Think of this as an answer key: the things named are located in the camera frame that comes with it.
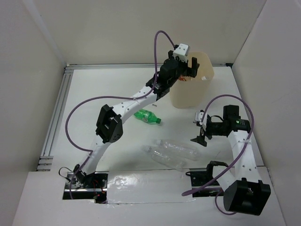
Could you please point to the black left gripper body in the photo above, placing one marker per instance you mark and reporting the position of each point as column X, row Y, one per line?
column 182, row 69

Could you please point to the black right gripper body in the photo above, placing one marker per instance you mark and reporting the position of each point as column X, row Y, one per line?
column 214, row 128

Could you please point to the red label bottle red cap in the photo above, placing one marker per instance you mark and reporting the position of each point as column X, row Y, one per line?
column 184, row 78

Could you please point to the clear bottle white cap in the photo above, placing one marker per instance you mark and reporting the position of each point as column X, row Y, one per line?
column 178, row 148
column 164, row 157

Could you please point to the green plastic bottle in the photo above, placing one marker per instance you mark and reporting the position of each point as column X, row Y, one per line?
column 147, row 116

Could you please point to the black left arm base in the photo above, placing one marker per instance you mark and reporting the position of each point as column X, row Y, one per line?
column 95, row 189

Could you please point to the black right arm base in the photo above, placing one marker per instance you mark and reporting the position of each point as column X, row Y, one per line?
column 201, row 176

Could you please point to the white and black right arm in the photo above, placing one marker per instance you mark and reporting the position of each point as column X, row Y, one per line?
column 243, row 190

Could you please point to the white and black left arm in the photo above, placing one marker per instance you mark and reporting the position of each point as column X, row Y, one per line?
column 109, row 125

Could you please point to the cream plastic bin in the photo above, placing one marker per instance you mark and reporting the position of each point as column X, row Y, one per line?
column 185, row 94

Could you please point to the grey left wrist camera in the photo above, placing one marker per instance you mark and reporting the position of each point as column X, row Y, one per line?
column 181, row 52

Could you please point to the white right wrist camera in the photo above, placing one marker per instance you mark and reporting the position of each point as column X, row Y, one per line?
column 201, row 118

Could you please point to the aluminium frame rail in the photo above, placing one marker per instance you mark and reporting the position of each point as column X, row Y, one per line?
column 81, row 82

